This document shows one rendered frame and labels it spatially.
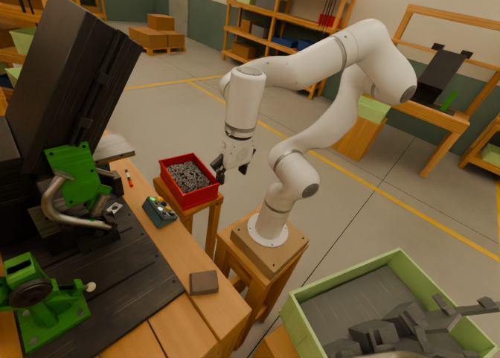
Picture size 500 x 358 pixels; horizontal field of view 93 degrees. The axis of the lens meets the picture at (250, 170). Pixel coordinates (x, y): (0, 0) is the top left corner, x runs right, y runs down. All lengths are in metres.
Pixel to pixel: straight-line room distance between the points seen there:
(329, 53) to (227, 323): 0.85
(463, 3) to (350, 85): 4.90
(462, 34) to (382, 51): 4.92
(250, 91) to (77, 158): 0.63
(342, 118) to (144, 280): 0.86
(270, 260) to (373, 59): 0.78
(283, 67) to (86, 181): 0.75
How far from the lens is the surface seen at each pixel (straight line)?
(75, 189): 1.00
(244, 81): 0.56
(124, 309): 0.96
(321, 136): 0.81
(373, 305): 1.22
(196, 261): 1.01
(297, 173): 0.78
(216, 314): 0.93
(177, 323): 0.94
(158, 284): 0.97
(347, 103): 0.83
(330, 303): 1.13
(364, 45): 0.72
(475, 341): 1.34
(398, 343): 1.12
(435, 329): 1.11
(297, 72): 0.62
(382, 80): 0.78
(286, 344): 1.07
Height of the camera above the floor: 1.77
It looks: 37 degrees down
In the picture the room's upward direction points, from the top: 13 degrees clockwise
